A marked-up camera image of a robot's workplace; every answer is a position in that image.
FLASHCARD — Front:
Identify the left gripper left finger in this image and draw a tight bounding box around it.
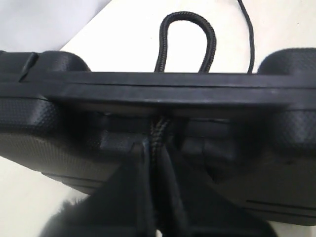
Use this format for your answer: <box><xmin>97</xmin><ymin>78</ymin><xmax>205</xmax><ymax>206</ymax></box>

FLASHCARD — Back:
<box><xmin>40</xmin><ymin>140</ymin><xmax>155</xmax><ymax>237</ymax></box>

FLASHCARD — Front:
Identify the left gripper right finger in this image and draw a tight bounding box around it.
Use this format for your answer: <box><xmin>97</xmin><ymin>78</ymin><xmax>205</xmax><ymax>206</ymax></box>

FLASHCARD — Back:
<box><xmin>162</xmin><ymin>146</ymin><xmax>276</xmax><ymax>237</ymax></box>

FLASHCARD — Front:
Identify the black braided rope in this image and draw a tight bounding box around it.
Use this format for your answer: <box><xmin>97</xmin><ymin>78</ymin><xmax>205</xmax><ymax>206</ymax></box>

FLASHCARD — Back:
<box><xmin>147</xmin><ymin>11</ymin><xmax>218</xmax><ymax>237</ymax></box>

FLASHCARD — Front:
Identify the black plastic carrying case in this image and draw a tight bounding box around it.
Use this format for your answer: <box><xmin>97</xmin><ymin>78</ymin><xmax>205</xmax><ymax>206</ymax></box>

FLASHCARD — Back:
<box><xmin>0</xmin><ymin>48</ymin><xmax>316</xmax><ymax>226</ymax></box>

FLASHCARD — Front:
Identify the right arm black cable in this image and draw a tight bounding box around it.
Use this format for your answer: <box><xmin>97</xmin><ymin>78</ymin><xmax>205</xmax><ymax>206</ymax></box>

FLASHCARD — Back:
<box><xmin>237</xmin><ymin>0</ymin><xmax>256</xmax><ymax>74</ymax></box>

